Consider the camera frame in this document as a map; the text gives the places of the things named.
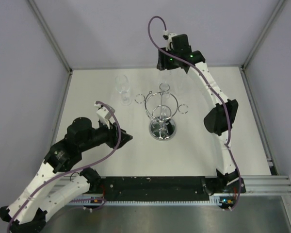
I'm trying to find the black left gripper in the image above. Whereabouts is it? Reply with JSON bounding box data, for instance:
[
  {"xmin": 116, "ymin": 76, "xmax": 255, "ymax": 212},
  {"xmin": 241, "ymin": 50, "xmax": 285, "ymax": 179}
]
[{"xmin": 80, "ymin": 117, "xmax": 133, "ymax": 151}]

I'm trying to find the chrome wire wine glass rack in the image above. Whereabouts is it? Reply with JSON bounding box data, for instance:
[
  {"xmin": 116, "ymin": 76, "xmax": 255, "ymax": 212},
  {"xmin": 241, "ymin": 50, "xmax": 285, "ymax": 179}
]
[{"xmin": 134, "ymin": 83, "xmax": 189, "ymax": 141}]

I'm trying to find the clear removed champagne glass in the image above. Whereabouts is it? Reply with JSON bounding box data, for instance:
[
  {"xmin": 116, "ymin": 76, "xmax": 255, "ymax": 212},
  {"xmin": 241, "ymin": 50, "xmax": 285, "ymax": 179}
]
[{"xmin": 176, "ymin": 69, "xmax": 187, "ymax": 98}]

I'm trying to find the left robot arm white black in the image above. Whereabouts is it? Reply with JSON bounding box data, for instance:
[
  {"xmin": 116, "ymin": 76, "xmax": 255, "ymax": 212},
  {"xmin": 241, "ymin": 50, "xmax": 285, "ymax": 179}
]
[{"xmin": 0, "ymin": 117, "xmax": 133, "ymax": 233}]

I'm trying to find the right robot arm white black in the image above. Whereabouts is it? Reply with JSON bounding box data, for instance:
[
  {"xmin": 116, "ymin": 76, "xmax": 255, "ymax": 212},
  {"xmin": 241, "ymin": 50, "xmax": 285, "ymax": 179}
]
[{"xmin": 157, "ymin": 31, "xmax": 240, "ymax": 194}]

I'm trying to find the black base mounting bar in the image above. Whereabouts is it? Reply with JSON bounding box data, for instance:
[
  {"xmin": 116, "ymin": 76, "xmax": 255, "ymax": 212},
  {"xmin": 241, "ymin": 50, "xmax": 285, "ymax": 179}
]
[{"xmin": 94, "ymin": 176, "xmax": 245, "ymax": 202}]

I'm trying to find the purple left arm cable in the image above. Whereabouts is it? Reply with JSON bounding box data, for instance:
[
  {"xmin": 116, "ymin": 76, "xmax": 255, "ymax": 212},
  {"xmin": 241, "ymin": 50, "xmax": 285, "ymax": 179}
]
[{"xmin": 6, "ymin": 100, "xmax": 122, "ymax": 233}]

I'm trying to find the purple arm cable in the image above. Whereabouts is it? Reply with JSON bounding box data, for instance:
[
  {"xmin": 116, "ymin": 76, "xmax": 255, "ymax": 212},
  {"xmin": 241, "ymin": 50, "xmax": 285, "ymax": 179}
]
[
  {"xmin": 6, "ymin": 100, "xmax": 122, "ymax": 233},
  {"xmin": 147, "ymin": 16, "xmax": 242, "ymax": 211}
]

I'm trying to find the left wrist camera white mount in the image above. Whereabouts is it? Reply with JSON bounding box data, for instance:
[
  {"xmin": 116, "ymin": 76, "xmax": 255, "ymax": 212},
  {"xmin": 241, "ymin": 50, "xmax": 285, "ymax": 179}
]
[{"xmin": 95, "ymin": 103, "xmax": 115, "ymax": 128}]

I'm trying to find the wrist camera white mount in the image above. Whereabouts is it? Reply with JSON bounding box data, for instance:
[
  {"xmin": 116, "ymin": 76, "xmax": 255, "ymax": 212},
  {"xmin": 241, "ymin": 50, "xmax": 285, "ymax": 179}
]
[
  {"xmin": 95, "ymin": 103, "xmax": 115, "ymax": 128},
  {"xmin": 163, "ymin": 30, "xmax": 177, "ymax": 50}
]

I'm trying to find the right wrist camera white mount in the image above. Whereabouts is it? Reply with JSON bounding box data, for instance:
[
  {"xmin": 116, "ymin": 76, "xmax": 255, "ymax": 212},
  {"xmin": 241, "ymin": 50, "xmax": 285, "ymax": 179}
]
[{"xmin": 163, "ymin": 30, "xmax": 177, "ymax": 50}]

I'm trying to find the white slotted cable duct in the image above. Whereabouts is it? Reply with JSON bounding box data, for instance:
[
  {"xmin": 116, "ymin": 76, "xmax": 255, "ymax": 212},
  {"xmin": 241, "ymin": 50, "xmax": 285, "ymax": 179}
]
[{"xmin": 68, "ymin": 196, "xmax": 233, "ymax": 206}]

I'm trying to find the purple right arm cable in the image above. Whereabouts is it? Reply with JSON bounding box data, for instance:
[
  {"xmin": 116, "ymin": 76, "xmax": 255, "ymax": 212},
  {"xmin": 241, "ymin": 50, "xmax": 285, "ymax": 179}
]
[{"xmin": 147, "ymin": 16, "xmax": 242, "ymax": 211}]

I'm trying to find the left aluminium frame post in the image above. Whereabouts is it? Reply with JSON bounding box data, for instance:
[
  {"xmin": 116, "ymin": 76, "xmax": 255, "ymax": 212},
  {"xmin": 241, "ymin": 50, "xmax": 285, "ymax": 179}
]
[{"xmin": 26, "ymin": 0, "xmax": 72, "ymax": 74}]

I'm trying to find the aluminium frame post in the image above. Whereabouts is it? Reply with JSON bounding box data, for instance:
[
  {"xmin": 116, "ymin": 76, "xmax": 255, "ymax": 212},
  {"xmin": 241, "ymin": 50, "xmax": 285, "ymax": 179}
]
[
  {"xmin": 26, "ymin": 0, "xmax": 72, "ymax": 74},
  {"xmin": 241, "ymin": 0, "xmax": 288, "ymax": 71}
]

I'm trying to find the right aluminium frame post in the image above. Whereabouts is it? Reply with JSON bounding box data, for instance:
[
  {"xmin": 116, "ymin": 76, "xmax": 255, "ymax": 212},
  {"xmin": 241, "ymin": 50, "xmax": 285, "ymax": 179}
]
[{"xmin": 241, "ymin": 0, "xmax": 288, "ymax": 71}]

